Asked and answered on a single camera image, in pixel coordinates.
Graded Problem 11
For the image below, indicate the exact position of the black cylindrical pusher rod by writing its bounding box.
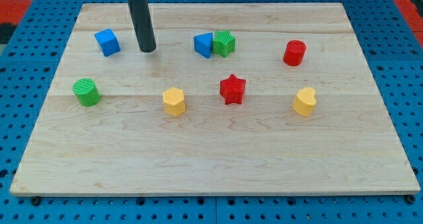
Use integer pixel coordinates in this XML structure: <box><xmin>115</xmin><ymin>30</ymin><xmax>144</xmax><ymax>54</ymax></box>
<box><xmin>127</xmin><ymin>0</ymin><xmax>156</xmax><ymax>53</ymax></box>

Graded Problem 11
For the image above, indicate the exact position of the blue triangle block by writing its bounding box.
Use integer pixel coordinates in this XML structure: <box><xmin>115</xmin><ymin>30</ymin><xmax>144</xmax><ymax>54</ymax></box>
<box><xmin>194</xmin><ymin>32</ymin><xmax>213</xmax><ymax>59</ymax></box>

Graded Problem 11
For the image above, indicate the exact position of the green star block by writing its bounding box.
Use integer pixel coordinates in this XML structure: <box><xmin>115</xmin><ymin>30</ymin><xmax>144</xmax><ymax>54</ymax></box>
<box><xmin>212</xmin><ymin>30</ymin><xmax>236</xmax><ymax>57</ymax></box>

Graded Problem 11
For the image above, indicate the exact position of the red star block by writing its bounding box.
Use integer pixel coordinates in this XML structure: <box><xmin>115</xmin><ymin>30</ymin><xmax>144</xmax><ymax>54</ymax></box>
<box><xmin>219</xmin><ymin>74</ymin><xmax>247</xmax><ymax>105</ymax></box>

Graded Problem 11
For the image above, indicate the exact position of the blue cube block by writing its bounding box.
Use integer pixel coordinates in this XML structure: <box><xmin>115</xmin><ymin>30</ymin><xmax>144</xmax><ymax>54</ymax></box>
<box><xmin>94</xmin><ymin>28</ymin><xmax>121</xmax><ymax>57</ymax></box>

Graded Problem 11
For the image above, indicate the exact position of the green cylinder block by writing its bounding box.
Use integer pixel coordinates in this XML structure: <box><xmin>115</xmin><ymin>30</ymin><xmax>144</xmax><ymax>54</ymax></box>
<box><xmin>73</xmin><ymin>78</ymin><xmax>100</xmax><ymax>106</ymax></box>

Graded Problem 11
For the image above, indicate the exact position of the yellow hexagon block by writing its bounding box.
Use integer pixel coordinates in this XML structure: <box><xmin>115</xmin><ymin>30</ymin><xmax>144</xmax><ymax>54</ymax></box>
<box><xmin>163</xmin><ymin>87</ymin><xmax>186</xmax><ymax>116</ymax></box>

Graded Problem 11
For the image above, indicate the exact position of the light wooden board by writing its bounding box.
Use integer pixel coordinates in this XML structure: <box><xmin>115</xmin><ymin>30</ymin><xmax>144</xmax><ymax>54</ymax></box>
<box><xmin>10</xmin><ymin>3</ymin><xmax>420</xmax><ymax>197</ymax></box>

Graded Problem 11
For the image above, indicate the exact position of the red cylinder block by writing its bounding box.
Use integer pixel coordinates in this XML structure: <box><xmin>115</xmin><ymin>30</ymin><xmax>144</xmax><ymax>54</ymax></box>
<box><xmin>283</xmin><ymin>40</ymin><xmax>307</xmax><ymax>66</ymax></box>

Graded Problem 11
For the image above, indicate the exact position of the yellow heart block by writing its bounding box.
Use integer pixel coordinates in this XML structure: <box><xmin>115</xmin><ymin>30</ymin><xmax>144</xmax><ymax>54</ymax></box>
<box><xmin>292</xmin><ymin>87</ymin><xmax>317</xmax><ymax>116</ymax></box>

